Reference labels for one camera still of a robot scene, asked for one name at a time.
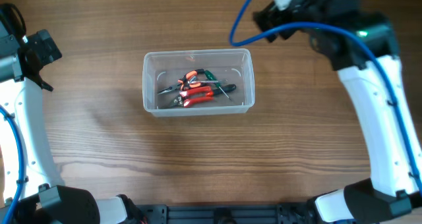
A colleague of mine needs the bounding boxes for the red handle pruning shears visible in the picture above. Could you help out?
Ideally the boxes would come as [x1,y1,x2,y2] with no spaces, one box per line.
[164,86,214,109]

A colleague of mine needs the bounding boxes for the silver open-end wrench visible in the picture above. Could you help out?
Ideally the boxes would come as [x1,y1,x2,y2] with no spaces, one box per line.
[188,80,228,84]

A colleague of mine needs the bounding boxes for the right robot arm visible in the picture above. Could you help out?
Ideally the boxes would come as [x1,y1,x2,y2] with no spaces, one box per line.
[253,0,421,223]

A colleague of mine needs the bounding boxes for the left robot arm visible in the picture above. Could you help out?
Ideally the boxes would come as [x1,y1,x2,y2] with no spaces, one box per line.
[1,3,129,223]

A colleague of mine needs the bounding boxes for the clear plastic container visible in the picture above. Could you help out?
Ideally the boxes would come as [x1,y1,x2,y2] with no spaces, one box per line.
[142,48,255,117]

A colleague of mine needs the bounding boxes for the red black handle pliers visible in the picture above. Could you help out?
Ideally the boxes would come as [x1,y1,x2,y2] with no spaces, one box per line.
[158,69,205,95]

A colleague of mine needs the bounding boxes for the black red handle screwdriver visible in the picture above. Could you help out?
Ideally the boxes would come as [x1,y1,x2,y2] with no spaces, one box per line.
[208,84,237,96]

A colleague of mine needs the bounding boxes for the green handle screwdriver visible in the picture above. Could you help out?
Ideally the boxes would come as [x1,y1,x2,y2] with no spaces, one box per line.
[204,70,233,101]

